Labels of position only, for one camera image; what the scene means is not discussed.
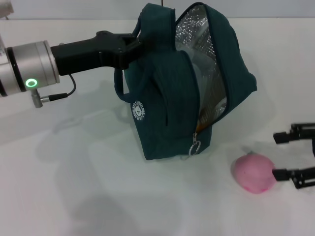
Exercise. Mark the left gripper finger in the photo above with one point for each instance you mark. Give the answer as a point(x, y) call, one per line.
point(135, 45)

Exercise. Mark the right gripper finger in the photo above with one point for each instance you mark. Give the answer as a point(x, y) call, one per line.
point(300, 132)
point(302, 175)

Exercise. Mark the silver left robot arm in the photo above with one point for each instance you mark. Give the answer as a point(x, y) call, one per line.
point(32, 64)

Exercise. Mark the dark teal lunch bag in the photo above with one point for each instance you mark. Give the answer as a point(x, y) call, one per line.
point(157, 110)

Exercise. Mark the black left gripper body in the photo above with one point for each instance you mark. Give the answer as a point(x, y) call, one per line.
point(86, 55)

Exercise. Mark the pink peach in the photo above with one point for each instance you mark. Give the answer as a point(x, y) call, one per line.
point(253, 174)

